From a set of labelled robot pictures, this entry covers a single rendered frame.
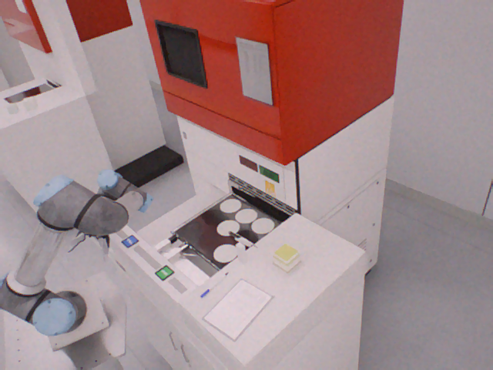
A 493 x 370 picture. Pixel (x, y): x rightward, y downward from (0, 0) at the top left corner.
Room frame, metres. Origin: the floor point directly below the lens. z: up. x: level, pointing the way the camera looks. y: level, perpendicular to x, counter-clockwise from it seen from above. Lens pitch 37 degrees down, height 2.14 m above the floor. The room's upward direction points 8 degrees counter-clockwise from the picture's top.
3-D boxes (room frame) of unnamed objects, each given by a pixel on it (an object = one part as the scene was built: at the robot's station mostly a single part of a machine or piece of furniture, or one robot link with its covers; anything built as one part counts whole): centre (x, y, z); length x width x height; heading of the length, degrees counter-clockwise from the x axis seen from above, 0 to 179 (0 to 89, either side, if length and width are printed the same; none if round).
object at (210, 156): (1.67, 0.05, 1.02); 0.82 x 0.03 x 0.40; 38
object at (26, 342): (1.03, 0.76, 0.75); 0.45 x 0.44 x 0.13; 112
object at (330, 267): (1.01, -0.05, 0.89); 0.62 x 0.35 x 0.14; 128
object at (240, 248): (1.12, 0.04, 1.03); 0.06 x 0.04 x 0.13; 128
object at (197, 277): (1.20, 0.31, 0.87); 0.36 x 0.08 x 0.03; 38
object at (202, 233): (1.38, 0.11, 0.90); 0.34 x 0.34 x 0.01; 38
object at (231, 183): (1.52, -0.05, 0.89); 0.44 x 0.02 x 0.10; 38
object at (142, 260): (1.21, 0.43, 0.89); 0.55 x 0.09 x 0.14; 38
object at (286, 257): (1.06, -0.11, 1.00); 0.07 x 0.07 x 0.07; 39
